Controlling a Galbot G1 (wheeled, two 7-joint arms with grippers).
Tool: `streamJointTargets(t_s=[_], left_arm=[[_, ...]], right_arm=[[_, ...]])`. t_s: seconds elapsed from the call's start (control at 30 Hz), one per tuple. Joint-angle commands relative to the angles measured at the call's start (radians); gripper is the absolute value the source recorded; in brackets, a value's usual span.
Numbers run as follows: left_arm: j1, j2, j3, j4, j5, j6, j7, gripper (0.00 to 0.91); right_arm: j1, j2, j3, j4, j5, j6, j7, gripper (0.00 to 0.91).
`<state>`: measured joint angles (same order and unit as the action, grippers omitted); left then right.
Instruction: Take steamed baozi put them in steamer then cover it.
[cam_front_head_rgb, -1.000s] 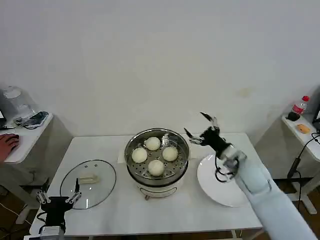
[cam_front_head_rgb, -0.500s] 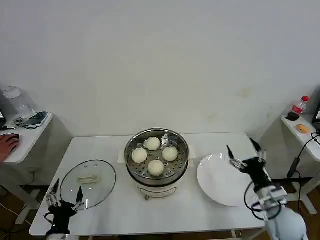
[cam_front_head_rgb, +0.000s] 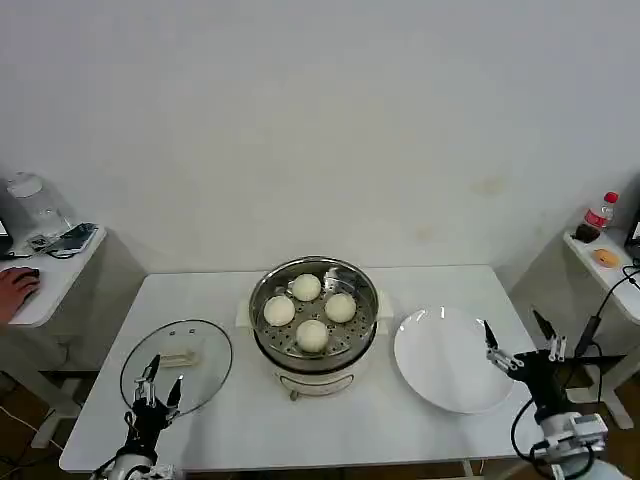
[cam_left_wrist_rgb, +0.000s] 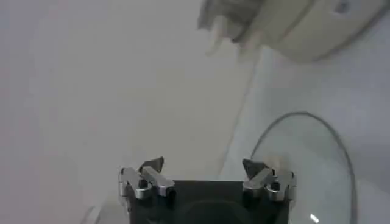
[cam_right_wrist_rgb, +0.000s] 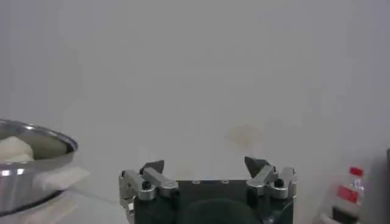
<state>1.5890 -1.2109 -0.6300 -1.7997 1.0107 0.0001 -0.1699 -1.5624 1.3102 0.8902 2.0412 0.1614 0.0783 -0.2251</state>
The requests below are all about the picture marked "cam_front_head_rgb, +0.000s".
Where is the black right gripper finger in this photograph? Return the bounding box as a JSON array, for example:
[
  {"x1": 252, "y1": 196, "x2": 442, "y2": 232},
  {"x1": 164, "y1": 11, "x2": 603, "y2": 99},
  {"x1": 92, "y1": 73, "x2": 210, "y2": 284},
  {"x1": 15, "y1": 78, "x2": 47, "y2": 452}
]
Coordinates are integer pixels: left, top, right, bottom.
[
  {"x1": 532, "y1": 309, "x2": 567, "y2": 363},
  {"x1": 482, "y1": 319, "x2": 519, "y2": 372}
]

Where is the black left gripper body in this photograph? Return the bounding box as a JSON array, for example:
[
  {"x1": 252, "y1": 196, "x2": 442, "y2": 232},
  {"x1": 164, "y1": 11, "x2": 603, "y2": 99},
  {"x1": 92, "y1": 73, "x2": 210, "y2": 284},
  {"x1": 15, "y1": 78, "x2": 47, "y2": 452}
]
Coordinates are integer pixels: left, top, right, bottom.
[{"x1": 124, "y1": 399, "x2": 174, "y2": 454}]

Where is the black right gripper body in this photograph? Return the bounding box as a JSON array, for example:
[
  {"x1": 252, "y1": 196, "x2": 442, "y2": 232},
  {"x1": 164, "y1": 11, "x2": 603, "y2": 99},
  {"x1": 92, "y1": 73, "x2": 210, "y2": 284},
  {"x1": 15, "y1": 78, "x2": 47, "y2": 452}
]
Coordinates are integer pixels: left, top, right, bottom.
[{"x1": 509, "y1": 350, "x2": 570, "y2": 417}]

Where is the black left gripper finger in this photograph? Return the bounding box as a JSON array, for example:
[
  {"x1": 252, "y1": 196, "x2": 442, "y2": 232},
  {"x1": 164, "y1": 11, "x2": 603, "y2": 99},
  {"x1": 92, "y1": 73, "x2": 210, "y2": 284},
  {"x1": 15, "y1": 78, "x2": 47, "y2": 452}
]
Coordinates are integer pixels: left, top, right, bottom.
[
  {"x1": 132, "y1": 354, "x2": 162, "y2": 407},
  {"x1": 166, "y1": 375, "x2": 184, "y2": 417}
]

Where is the round glass lid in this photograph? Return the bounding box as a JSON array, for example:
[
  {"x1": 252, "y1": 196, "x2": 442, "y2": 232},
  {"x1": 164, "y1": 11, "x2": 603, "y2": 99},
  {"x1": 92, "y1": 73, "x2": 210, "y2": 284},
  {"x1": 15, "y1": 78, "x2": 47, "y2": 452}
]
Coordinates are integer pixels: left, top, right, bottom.
[{"x1": 119, "y1": 319, "x2": 234, "y2": 417}]

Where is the person's hand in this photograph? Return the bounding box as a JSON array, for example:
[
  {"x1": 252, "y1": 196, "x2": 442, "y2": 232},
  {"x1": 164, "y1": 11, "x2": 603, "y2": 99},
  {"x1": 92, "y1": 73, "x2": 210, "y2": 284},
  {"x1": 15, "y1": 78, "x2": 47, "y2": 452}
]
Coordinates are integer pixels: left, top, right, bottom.
[{"x1": 0, "y1": 266, "x2": 41, "y2": 323}]

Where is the white round plate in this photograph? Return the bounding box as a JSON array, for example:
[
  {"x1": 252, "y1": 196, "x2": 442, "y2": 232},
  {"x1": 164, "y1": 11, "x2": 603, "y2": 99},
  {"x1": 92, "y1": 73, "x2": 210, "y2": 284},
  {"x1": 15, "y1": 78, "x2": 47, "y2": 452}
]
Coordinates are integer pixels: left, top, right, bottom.
[{"x1": 393, "y1": 305, "x2": 517, "y2": 415}]

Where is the white side desk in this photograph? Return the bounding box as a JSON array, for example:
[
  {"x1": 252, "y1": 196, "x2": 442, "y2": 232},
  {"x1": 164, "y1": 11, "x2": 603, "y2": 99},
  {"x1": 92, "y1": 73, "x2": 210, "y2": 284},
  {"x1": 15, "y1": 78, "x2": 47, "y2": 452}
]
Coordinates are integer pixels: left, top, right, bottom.
[
  {"x1": 562, "y1": 228, "x2": 640, "y2": 431},
  {"x1": 0, "y1": 223, "x2": 108, "y2": 449}
]

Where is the biscuit on small dish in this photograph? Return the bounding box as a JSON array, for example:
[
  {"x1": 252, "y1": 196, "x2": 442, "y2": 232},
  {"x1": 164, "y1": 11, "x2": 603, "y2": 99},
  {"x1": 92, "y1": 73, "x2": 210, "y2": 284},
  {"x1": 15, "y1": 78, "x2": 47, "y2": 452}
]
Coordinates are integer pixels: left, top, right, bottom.
[{"x1": 591, "y1": 247, "x2": 622, "y2": 272}]

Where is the red capped cola bottle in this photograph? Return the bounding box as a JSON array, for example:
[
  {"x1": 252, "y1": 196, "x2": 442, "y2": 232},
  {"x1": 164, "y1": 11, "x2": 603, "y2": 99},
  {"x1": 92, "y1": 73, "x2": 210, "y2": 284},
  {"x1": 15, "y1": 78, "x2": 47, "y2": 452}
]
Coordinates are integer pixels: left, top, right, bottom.
[{"x1": 574, "y1": 191, "x2": 620, "y2": 245}]

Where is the white steamed bun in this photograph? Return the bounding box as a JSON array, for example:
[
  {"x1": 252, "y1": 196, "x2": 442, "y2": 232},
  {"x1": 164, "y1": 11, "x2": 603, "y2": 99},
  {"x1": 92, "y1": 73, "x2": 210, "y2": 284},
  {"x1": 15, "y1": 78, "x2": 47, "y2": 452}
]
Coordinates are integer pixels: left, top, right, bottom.
[
  {"x1": 295, "y1": 319, "x2": 330, "y2": 355},
  {"x1": 291, "y1": 272, "x2": 323, "y2": 303},
  {"x1": 263, "y1": 294, "x2": 297, "y2": 328},
  {"x1": 324, "y1": 292, "x2": 358, "y2": 324}
]

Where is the dark monitor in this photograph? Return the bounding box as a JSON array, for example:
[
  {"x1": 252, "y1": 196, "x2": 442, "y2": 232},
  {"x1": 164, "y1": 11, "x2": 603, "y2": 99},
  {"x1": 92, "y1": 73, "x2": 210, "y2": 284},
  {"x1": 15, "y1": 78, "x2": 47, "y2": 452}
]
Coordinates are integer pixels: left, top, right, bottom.
[
  {"x1": 0, "y1": 218, "x2": 15, "y2": 259},
  {"x1": 623, "y1": 197, "x2": 640, "y2": 257}
]

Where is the white electric cooker base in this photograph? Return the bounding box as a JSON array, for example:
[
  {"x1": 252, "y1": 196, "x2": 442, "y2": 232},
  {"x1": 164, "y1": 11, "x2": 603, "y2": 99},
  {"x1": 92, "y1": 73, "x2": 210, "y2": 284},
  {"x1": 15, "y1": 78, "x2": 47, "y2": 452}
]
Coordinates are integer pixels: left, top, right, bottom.
[{"x1": 234, "y1": 287, "x2": 394, "y2": 402}]

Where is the steel steamer basket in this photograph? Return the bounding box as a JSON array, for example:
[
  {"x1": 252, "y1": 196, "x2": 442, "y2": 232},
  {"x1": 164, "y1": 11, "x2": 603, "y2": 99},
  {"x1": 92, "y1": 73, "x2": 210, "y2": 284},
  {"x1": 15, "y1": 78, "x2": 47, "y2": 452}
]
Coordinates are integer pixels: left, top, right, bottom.
[{"x1": 248, "y1": 256, "x2": 380, "y2": 374}]

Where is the smartphone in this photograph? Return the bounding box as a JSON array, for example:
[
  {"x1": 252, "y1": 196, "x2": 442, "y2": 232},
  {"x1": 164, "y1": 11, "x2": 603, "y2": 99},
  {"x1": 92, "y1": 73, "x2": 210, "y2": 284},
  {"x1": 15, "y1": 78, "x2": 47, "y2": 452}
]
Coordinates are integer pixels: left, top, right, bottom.
[{"x1": 48, "y1": 222, "x2": 99, "y2": 253}]

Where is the clear plastic jug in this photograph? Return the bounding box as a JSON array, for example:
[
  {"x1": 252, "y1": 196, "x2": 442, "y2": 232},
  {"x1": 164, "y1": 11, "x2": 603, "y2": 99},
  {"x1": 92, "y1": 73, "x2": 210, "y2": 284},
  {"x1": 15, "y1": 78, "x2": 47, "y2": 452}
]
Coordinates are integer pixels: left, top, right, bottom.
[{"x1": 5, "y1": 171, "x2": 72, "y2": 237}]

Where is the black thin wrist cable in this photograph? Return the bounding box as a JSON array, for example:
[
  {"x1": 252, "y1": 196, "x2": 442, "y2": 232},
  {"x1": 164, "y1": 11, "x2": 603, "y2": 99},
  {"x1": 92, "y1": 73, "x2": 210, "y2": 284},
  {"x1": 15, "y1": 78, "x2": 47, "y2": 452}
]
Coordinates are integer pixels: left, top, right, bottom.
[{"x1": 92, "y1": 409, "x2": 142, "y2": 477}]

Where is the black cable with connector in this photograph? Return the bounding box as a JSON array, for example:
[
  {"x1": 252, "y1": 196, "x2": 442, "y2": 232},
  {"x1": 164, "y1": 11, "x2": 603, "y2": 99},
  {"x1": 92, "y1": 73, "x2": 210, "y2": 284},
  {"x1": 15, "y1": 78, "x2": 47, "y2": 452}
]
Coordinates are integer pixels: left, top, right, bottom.
[{"x1": 564, "y1": 267, "x2": 640, "y2": 407}]

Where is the black looped wrist cable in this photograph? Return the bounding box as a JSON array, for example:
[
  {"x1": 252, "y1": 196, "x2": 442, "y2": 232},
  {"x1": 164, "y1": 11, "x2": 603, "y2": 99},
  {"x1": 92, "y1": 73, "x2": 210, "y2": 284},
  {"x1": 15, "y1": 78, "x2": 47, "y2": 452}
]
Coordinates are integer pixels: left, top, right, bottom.
[{"x1": 509, "y1": 398, "x2": 546, "y2": 461}]

